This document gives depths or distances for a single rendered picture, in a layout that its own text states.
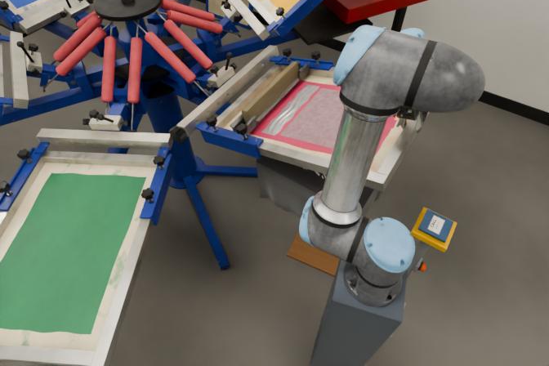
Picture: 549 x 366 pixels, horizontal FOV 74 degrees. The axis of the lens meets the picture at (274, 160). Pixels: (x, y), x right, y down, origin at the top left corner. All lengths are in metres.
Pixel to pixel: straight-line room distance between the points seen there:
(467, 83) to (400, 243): 0.38
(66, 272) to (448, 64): 1.32
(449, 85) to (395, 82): 0.08
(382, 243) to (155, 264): 1.83
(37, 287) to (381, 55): 1.31
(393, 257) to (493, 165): 2.40
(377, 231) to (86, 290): 0.99
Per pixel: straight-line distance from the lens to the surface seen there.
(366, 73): 0.65
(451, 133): 3.29
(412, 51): 0.65
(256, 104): 1.49
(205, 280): 2.37
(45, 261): 1.56
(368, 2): 2.36
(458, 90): 0.66
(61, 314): 1.45
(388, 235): 0.87
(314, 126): 1.45
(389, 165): 1.20
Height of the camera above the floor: 2.17
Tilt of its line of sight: 51 degrees down
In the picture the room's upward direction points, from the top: 1 degrees counter-clockwise
